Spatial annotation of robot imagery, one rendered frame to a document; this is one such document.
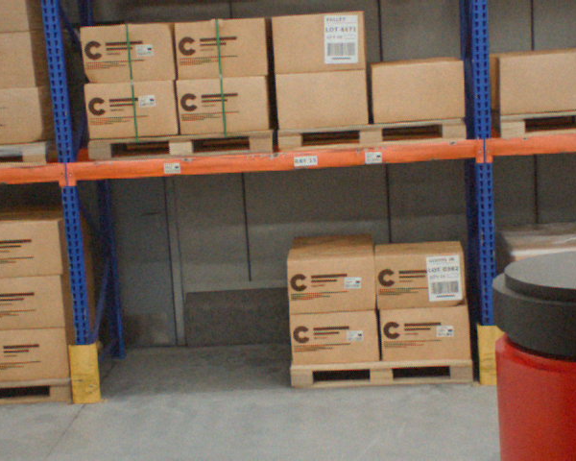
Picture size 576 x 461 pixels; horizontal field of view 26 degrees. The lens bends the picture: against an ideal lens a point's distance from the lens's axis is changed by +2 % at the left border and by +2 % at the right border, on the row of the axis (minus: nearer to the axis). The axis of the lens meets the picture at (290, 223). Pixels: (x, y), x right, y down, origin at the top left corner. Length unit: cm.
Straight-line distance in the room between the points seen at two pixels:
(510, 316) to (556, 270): 2
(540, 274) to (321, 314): 783
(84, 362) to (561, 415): 798
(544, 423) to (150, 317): 924
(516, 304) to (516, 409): 2
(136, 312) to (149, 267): 37
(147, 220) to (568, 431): 910
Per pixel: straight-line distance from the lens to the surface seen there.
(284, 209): 928
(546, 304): 27
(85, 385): 827
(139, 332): 955
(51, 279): 829
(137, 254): 942
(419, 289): 806
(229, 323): 935
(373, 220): 927
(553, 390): 27
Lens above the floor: 240
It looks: 9 degrees down
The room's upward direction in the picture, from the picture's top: 4 degrees counter-clockwise
